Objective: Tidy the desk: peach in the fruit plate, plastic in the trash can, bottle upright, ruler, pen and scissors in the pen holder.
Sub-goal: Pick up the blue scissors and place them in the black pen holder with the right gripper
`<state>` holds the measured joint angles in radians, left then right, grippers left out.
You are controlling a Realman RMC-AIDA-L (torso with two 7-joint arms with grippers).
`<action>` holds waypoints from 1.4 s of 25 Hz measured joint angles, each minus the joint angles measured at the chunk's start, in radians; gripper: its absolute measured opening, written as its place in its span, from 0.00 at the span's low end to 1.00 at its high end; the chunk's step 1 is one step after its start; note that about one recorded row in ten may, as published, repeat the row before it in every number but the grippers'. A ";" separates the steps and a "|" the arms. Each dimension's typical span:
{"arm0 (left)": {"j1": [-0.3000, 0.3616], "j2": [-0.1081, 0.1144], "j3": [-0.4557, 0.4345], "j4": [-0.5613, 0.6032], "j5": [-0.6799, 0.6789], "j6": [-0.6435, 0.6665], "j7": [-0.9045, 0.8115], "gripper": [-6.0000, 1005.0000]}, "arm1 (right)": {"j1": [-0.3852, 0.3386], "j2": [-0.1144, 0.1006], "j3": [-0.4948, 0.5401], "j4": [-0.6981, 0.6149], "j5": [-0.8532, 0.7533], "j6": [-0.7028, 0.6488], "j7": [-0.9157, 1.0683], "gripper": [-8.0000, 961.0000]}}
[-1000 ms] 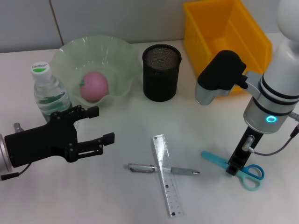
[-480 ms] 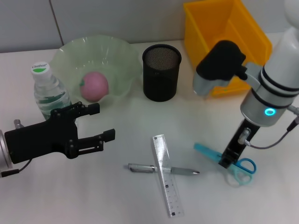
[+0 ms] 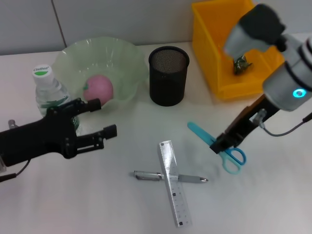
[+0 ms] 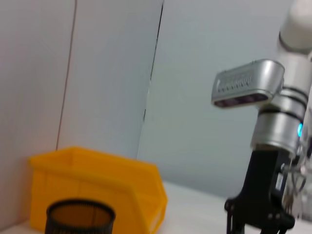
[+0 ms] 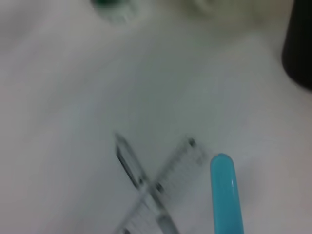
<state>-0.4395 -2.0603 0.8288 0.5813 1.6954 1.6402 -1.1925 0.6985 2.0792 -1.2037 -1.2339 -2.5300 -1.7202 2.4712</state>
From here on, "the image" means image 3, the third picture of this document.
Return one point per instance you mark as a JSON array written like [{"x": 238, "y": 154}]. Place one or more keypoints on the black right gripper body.
[{"x": 248, "y": 122}]

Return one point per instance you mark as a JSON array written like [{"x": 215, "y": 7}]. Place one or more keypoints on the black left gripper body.
[{"x": 44, "y": 139}]

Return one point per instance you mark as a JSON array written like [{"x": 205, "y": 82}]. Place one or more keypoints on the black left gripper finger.
[
  {"x": 93, "y": 104},
  {"x": 109, "y": 132}
]

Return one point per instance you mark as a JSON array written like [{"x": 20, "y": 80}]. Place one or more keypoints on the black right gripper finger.
[{"x": 224, "y": 143}]

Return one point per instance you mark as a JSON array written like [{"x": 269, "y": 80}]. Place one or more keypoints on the pink toy peach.
[{"x": 100, "y": 87}]

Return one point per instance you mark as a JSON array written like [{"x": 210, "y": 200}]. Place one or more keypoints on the light blue scissors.
[{"x": 200, "y": 132}]

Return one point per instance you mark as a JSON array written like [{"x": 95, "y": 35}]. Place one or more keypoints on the clear green-label water bottle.
[{"x": 46, "y": 87}]

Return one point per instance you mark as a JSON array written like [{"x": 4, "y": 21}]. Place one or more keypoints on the green plastic wrapper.
[{"x": 240, "y": 65}]

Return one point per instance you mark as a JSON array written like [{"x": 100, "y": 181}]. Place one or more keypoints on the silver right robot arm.
[{"x": 285, "y": 80}]

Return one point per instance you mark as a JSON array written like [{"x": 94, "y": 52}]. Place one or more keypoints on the pale green wavy fruit plate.
[{"x": 109, "y": 56}]

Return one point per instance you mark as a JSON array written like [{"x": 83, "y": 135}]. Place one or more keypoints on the grey clear ballpoint pen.
[{"x": 146, "y": 175}]

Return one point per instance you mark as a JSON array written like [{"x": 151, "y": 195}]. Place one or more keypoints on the transparent plastic ruler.
[{"x": 174, "y": 195}]

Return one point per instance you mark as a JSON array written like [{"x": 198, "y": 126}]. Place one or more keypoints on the black mesh pen holder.
[{"x": 168, "y": 80}]

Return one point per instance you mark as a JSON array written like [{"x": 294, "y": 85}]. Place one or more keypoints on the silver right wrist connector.
[{"x": 260, "y": 118}]

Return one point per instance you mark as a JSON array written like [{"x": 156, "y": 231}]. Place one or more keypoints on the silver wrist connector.
[
  {"x": 12, "y": 123},
  {"x": 260, "y": 118}
]

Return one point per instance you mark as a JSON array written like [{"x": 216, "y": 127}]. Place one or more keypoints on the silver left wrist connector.
[{"x": 12, "y": 123}]

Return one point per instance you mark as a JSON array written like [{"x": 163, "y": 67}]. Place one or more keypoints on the yellow plastic bin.
[{"x": 209, "y": 48}]

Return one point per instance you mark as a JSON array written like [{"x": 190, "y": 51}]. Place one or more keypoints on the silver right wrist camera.
[{"x": 258, "y": 24}]

